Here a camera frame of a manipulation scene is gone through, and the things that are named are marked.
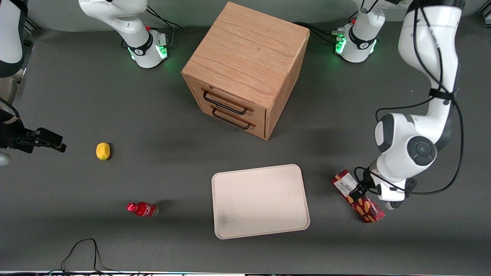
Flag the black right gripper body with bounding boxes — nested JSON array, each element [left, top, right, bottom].
[[0, 109, 39, 154]]

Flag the red plaid cookie box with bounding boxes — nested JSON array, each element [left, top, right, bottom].
[[331, 169, 386, 224]]

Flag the cream rectangular tray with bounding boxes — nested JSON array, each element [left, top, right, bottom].
[[211, 164, 311, 240]]

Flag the yellow lemon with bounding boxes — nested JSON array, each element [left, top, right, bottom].
[[96, 142, 111, 161]]

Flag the red plastic bottle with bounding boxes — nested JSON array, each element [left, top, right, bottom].
[[127, 202, 159, 218]]

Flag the wooden two-drawer cabinet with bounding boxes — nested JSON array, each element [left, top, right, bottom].
[[181, 2, 310, 141]]

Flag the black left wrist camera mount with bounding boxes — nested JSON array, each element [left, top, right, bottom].
[[359, 167, 379, 189]]

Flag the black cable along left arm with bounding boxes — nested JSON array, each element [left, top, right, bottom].
[[354, 0, 465, 196]]

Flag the black cable on table edge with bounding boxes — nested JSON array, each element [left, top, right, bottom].
[[49, 238, 115, 275]]

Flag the black wire drawer handle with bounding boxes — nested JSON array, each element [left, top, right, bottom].
[[202, 89, 249, 115], [212, 106, 252, 130]]

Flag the black right arm base cables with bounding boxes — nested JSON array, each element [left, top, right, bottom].
[[146, 5, 183, 49]]

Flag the black arm base cables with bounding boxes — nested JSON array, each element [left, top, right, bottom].
[[146, 5, 183, 49], [294, 21, 346, 43]]

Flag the black left arm base cables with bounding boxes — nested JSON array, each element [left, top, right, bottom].
[[294, 21, 346, 43]]

